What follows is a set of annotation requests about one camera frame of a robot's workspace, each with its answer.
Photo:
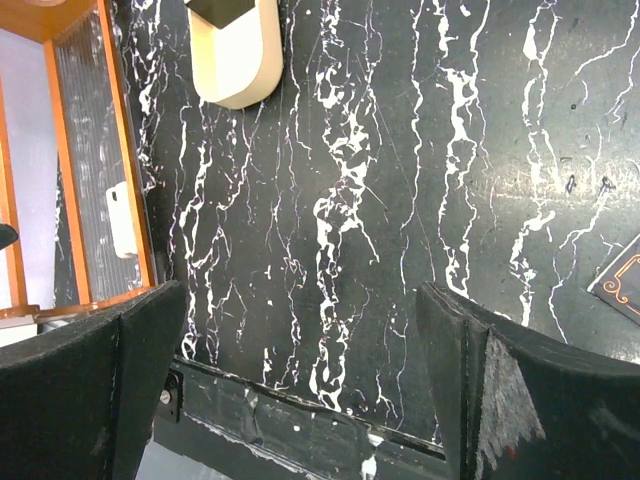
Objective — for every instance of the orange tiered acrylic rack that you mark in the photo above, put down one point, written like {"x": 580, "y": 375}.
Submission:
{"x": 65, "y": 139}

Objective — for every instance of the white device on rack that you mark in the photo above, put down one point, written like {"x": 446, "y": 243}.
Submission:
{"x": 120, "y": 221}

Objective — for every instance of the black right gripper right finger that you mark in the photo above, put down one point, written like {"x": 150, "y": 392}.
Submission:
{"x": 513, "y": 403}

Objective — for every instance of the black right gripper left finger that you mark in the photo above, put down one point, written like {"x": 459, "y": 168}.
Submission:
{"x": 78, "y": 402}

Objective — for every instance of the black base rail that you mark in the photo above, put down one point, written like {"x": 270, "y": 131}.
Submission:
{"x": 246, "y": 431}

